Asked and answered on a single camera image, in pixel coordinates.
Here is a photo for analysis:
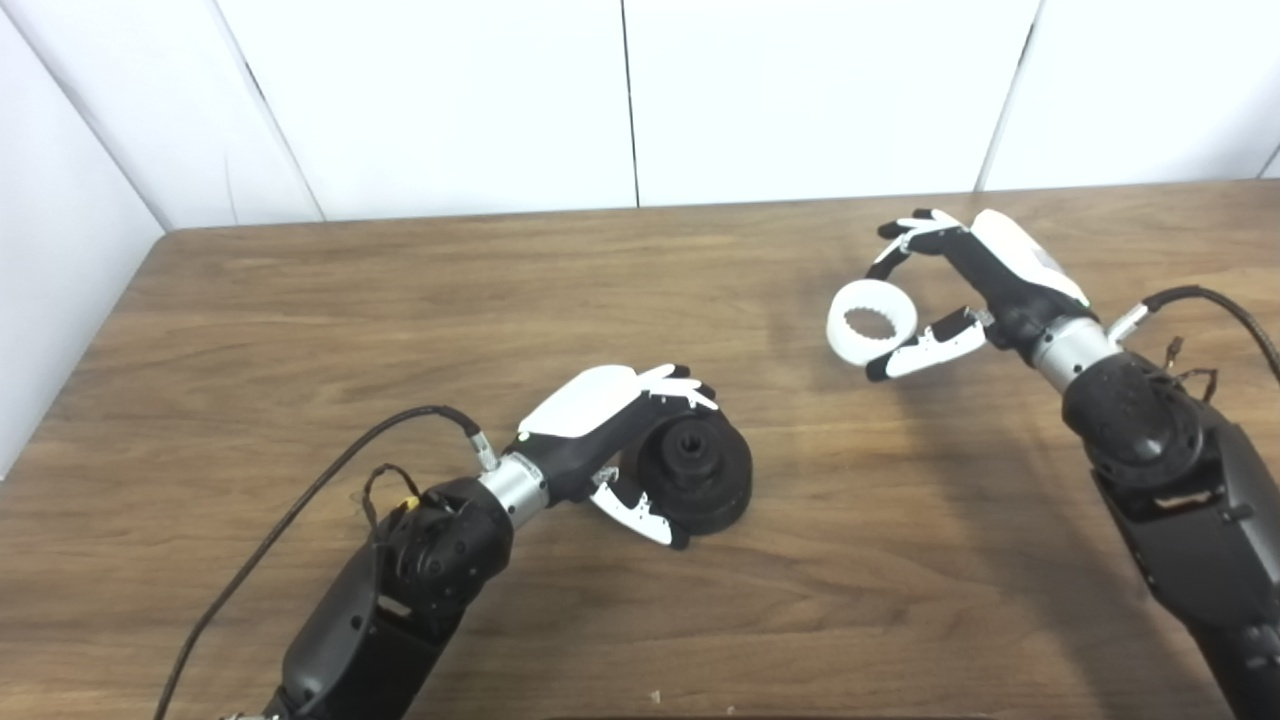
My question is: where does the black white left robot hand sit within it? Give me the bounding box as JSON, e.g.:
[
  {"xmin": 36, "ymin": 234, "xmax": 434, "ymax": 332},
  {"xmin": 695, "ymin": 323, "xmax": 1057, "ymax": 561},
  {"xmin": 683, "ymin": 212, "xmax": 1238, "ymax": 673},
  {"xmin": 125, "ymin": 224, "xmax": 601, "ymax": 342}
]
[{"xmin": 515, "ymin": 364, "xmax": 721, "ymax": 551}]

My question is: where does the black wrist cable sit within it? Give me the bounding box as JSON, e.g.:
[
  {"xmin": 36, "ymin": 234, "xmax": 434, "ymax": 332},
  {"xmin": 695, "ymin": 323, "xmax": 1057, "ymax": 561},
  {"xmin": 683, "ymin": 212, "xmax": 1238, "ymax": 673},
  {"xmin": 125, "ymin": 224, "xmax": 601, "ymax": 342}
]
[
  {"xmin": 152, "ymin": 404, "xmax": 499, "ymax": 720},
  {"xmin": 1108, "ymin": 285, "xmax": 1280, "ymax": 387}
]

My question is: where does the round black part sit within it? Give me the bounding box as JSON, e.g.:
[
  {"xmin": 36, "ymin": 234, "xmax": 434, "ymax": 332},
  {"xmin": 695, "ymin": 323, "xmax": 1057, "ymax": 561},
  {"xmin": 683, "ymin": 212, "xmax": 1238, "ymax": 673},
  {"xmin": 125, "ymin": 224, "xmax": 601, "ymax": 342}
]
[{"xmin": 633, "ymin": 412, "xmax": 754, "ymax": 537}]

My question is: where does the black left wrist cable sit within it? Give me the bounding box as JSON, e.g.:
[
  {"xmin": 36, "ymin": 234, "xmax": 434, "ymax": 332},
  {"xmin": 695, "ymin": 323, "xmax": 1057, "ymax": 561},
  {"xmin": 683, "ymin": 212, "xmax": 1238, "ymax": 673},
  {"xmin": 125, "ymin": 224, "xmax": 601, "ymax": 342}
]
[{"xmin": 152, "ymin": 404, "xmax": 499, "ymax": 720}]

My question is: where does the thin arm wire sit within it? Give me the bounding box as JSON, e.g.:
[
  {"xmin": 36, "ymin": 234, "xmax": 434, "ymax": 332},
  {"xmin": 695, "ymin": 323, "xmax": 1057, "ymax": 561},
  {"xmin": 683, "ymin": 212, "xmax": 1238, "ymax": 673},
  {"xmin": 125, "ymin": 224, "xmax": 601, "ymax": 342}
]
[
  {"xmin": 1160, "ymin": 337, "xmax": 1223, "ymax": 407},
  {"xmin": 360, "ymin": 463, "xmax": 423, "ymax": 547}
]

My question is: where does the white ring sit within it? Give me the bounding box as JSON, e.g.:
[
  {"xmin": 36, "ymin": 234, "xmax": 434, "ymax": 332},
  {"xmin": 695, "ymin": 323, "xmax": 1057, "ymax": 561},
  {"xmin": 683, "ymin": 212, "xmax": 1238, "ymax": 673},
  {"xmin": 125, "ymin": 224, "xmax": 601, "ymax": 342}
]
[{"xmin": 826, "ymin": 279, "xmax": 919, "ymax": 367}]

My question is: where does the thin right arm wire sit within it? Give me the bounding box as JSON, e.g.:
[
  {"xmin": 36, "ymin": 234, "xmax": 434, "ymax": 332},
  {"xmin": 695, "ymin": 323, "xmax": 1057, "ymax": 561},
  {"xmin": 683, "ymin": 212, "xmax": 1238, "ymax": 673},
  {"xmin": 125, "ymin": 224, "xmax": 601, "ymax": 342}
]
[{"xmin": 1160, "ymin": 337, "xmax": 1223, "ymax": 407}]

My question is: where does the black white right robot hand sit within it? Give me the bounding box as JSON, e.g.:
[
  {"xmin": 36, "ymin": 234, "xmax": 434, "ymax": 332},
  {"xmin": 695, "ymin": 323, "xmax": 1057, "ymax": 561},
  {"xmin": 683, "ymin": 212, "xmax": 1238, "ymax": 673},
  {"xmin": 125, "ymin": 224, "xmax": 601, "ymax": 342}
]
[{"xmin": 865, "ymin": 208, "xmax": 1096, "ymax": 383}]

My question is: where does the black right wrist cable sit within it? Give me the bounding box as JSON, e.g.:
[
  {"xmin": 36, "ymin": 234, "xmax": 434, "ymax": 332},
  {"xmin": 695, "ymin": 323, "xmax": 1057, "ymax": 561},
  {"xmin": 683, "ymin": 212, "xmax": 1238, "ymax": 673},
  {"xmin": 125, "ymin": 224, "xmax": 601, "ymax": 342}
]
[{"xmin": 1108, "ymin": 285, "xmax": 1280, "ymax": 387}]

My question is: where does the thin left arm wire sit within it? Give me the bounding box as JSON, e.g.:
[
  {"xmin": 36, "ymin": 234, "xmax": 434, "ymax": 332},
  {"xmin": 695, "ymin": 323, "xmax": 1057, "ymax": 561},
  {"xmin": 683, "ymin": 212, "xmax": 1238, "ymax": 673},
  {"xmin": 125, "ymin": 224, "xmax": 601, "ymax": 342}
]
[{"xmin": 360, "ymin": 463, "xmax": 423, "ymax": 547}]

